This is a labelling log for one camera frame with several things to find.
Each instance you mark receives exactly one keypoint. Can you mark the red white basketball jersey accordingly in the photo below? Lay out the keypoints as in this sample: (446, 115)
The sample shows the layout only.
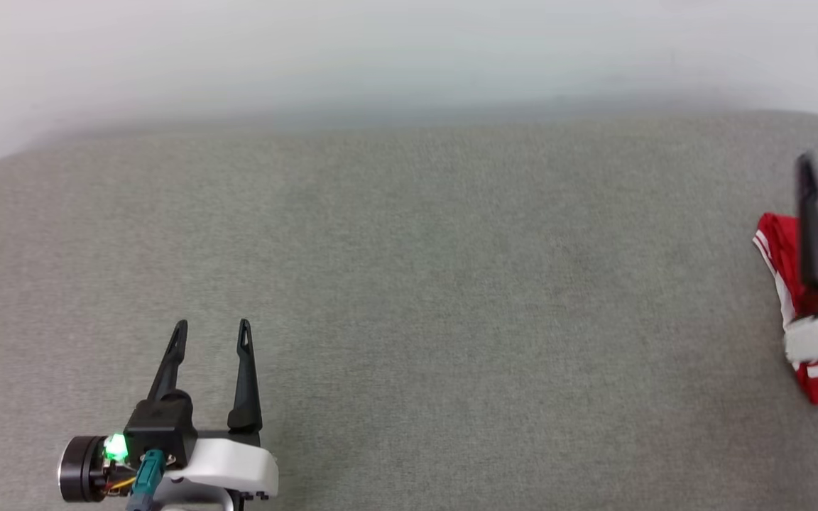
(778, 248)

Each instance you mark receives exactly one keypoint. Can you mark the grey fabric sofa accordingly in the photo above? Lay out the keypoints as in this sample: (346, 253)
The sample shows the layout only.
(416, 284)

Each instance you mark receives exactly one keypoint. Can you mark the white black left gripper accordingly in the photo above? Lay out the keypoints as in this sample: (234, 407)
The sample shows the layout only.
(231, 468)

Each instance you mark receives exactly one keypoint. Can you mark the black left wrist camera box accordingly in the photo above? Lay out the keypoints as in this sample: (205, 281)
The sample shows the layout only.
(160, 426)

